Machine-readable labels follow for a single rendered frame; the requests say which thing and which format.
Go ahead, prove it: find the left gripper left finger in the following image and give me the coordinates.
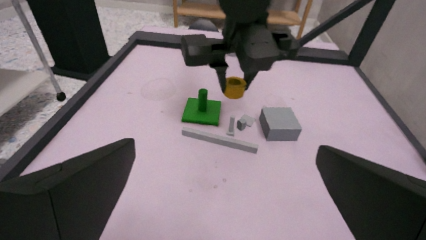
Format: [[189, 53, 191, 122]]
[[0, 138, 136, 240]]

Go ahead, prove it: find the green flat plate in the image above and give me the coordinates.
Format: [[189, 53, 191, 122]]
[[182, 89, 221, 126]]

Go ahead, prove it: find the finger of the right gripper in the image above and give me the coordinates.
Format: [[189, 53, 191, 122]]
[[242, 71, 258, 90], [207, 60, 228, 93]]

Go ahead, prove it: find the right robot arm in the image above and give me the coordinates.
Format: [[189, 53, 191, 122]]
[[215, 0, 291, 73]]

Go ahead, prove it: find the yellow round nut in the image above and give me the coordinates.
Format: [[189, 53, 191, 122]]
[[222, 76, 245, 99]]

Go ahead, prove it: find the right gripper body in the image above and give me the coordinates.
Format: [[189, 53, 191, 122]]
[[179, 16, 299, 66]]

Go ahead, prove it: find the grey flat bar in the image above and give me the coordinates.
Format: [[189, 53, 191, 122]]
[[182, 127, 259, 154]]

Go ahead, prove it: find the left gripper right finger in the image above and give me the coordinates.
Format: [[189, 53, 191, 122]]
[[315, 145, 426, 240]]

